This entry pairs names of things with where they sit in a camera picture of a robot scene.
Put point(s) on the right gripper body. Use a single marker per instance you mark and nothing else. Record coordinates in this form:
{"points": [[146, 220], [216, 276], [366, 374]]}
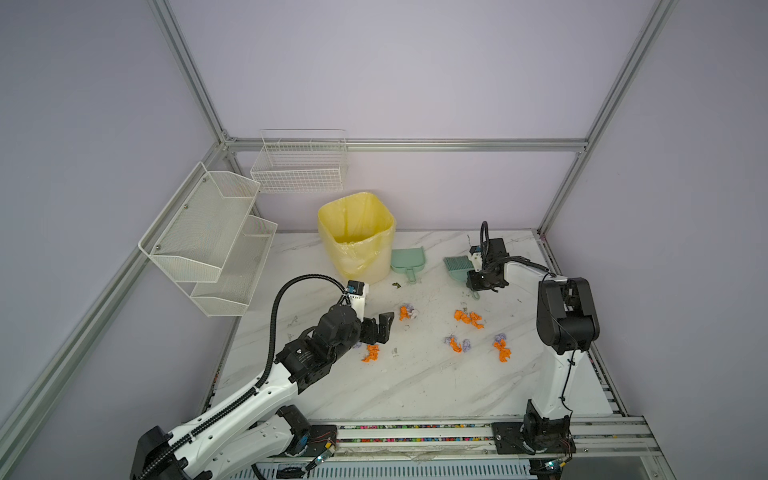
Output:
{"points": [[480, 280]]}

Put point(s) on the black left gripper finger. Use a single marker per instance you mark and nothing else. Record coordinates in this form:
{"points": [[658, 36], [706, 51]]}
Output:
{"points": [[384, 325], [369, 331]]}

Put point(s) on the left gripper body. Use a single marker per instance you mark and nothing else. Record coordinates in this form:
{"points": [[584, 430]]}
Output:
{"points": [[354, 339]]}

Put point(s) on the green hand brush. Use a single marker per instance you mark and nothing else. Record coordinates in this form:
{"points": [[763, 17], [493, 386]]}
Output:
{"points": [[458, 268]]}

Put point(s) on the green plastic dustpan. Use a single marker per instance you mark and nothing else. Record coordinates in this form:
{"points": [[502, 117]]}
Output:
{"points": [[408, 262]]}

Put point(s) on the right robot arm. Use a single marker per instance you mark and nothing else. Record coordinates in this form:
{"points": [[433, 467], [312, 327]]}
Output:
{"points": [[558, 336]]}

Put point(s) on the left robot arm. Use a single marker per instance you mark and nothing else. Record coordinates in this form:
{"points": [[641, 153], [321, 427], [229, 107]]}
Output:
{"points": [[260, 419]]}

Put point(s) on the orange purple scrap centre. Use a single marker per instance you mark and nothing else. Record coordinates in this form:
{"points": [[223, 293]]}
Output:
{"points": [[407, 311]]}

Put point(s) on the orange purple scrap right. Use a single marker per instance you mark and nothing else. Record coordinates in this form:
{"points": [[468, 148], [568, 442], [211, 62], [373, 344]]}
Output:
{"points": [[500, 344]]}

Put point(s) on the purple orange scrap middle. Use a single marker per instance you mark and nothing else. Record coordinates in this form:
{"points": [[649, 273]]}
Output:
{"points": [[458, 345]]}

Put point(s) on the yellow lined trash bin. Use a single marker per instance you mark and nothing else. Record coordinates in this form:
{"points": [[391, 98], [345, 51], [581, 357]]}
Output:
{"points": [[358, 233]]}

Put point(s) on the white mesh two-tier shelf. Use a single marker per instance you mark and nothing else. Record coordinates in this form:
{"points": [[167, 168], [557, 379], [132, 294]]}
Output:
{"points": [[210, 243]]}

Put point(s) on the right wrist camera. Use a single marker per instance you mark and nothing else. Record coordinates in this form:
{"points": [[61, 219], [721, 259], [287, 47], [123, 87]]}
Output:
{"points": [[475, 256]]}

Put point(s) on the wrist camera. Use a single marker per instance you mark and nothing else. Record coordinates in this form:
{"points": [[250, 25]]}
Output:
{"points": [[475, 256], [357, 293]]}

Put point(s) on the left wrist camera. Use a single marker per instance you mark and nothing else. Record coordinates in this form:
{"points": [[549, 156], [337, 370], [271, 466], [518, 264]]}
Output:
{"points": [[357, 293]]}

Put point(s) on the aluminium table edge rail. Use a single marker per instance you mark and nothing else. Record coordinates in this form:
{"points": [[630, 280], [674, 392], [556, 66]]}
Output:
{"points": [[572, 309]]}

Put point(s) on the white wire basket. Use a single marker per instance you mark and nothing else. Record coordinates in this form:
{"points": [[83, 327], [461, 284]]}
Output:
{"points": [[293, 161]]}

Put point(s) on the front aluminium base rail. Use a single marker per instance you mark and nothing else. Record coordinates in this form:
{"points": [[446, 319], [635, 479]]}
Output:
{"points": [[384, 449]]}

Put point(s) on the aluminium frame back beam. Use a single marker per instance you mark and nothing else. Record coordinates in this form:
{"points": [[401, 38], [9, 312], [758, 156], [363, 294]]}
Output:
{"points": [[421, 145]]}

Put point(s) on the aluminium frame corner post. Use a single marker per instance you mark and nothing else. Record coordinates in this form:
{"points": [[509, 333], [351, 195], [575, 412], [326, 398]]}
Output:
{"points": [[649, 33]]}

